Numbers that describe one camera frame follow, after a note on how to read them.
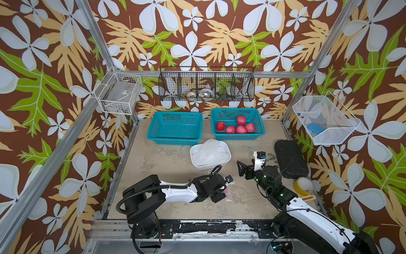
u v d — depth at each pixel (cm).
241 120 114
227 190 81
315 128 80
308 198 84
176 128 115
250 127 108
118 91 85
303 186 88
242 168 72
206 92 98
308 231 51
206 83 97
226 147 98
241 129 108
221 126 110
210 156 92
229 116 119
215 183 65
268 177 60
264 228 74
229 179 73
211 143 93
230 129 107
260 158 68
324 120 83
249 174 72
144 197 47
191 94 96
